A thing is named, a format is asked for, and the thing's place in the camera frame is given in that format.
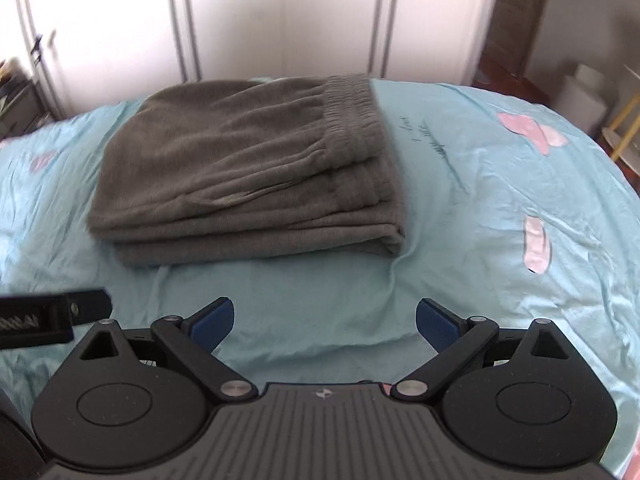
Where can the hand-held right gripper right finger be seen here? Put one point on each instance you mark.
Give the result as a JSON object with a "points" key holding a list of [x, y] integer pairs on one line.
{"points": [[440, 322]]}

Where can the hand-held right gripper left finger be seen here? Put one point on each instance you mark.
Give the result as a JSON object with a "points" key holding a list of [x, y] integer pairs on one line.
{"points": [[212, 322]]}

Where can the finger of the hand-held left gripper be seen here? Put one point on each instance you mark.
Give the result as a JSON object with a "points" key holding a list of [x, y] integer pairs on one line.
{"points": [[45, 317]]}

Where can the grey pants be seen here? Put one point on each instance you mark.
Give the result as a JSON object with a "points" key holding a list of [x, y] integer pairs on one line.
{"points": [[240, 170]]}

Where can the light blue printed bedsheet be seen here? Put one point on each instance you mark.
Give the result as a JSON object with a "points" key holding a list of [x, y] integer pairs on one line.
{"points": [[475, 210]]}

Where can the cluttered storage rack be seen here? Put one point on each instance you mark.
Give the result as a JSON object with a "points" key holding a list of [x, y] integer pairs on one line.
{"points": [[17, 97]]}

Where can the yellow legged stool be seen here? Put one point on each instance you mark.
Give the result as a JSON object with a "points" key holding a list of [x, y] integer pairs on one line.
{"points": [[622, 130]]}

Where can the white cylindrical bin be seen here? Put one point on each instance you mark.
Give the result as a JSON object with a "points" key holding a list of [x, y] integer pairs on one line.
{"points": [[582, 97]]}

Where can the white wardrobe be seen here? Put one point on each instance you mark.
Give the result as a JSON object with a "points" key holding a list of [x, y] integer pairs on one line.
{"points": [[225, 20]]}

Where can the brown wooden door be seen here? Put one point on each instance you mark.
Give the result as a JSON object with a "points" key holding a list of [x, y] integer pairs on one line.
{"points": [[520, 15]]}

